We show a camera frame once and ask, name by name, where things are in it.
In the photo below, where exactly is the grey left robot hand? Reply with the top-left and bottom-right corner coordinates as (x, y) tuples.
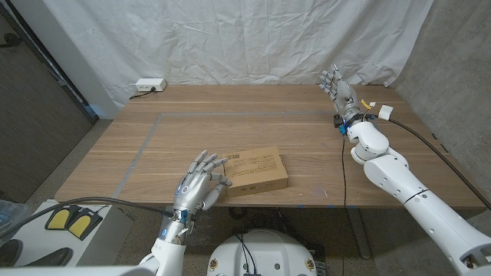
(171, 149), (233, 224)

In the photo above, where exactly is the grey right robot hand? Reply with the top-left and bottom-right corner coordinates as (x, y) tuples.
(318, 64), (364, 120)

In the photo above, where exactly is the cardboard packing box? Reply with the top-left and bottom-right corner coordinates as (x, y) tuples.
(222, 145), (289, 199)

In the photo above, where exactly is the white robot shoulder housing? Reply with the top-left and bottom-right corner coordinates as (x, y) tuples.
(0, 265), (157, 276)

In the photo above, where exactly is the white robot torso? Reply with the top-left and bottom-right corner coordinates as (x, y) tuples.
(206, 228), (318, 276)

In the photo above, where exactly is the white power strip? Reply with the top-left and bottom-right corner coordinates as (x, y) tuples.
(135, 77), (167, 93)

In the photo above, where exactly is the white backdrop sheet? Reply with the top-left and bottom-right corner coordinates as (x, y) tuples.
(41, 0), (434, 112)

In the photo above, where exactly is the yellow black foot pedal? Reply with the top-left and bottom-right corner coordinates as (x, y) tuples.
(68, 209), (104, 242)
(44, 205), (80, 231)

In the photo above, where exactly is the grey table leg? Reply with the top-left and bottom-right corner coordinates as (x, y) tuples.
(347, 206), (372, 260)

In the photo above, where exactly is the white pedal platform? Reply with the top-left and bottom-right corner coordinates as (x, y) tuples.
(11, 199), (135, 268)

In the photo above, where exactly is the clear plastic bin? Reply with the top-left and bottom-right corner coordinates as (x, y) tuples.
(0, 199), (30, 246)

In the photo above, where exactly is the white cable tag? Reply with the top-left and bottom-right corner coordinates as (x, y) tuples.
(378, 104), (394, 121)

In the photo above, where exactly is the black floor cable bundle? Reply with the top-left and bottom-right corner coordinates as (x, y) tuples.
(229, 206), (296, 241)

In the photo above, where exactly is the black torso cable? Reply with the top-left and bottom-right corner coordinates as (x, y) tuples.
(234, 232), (250, 276)

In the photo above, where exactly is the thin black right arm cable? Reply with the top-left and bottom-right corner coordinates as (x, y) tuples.
(340, 133), (348, 276)

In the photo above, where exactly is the blue torso cable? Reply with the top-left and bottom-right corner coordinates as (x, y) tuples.
(243, 245), (258, 276)

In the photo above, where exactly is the black power strip cord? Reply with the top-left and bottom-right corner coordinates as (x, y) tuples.
(128, 87), (157, 100)

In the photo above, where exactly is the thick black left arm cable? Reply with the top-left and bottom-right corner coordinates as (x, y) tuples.
(0, 196), (176, 241)

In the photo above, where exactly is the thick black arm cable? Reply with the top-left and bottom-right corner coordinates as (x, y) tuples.
(389, 117), (491, 211)
(0, 196), (176, 241)

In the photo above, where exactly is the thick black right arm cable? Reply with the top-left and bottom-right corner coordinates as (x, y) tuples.
(389, 117), (491, 211)

